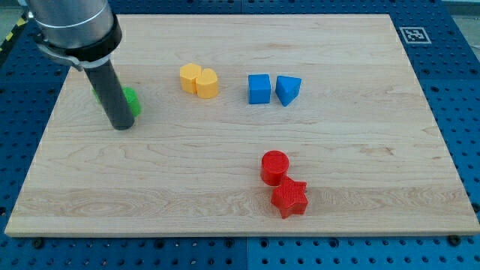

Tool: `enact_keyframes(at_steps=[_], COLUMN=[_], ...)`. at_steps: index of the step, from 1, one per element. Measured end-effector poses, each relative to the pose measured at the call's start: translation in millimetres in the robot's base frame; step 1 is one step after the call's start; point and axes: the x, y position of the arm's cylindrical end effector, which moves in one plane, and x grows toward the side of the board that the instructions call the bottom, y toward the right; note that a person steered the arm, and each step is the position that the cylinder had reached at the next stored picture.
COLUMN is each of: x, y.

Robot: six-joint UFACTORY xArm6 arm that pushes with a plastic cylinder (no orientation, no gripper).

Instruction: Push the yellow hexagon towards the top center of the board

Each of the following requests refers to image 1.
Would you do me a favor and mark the red cylinder block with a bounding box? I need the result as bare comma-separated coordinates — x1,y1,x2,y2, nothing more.
260,150,290,186

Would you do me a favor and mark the white fiducial marker tag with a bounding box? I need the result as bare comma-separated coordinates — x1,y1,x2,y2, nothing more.
400,26,431,44

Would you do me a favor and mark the light wooden board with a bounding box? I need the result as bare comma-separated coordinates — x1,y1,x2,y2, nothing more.
5,14,479,238

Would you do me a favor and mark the red star block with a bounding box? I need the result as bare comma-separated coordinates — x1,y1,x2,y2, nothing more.
271,175,308,219

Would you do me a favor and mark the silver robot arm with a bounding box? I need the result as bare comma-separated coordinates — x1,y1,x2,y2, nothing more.
18,0,122,71

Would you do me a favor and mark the yellow hexagon block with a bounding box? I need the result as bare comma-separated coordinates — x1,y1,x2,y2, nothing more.
179,63,203,94

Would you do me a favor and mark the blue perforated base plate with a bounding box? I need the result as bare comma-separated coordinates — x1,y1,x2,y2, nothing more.
1,0,479,269

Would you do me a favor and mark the blue triangle block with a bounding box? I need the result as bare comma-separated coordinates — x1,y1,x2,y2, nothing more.
275,76,302,107

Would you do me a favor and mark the yellow heart block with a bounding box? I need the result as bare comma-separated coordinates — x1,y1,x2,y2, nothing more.
196,68,219,99

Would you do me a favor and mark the green block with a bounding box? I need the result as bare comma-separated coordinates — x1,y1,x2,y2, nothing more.
91,87,142,117

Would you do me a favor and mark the blue cube block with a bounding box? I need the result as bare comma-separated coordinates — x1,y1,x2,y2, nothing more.
248,74,272,104

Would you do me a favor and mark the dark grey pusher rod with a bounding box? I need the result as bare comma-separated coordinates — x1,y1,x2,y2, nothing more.
85,60,134,131

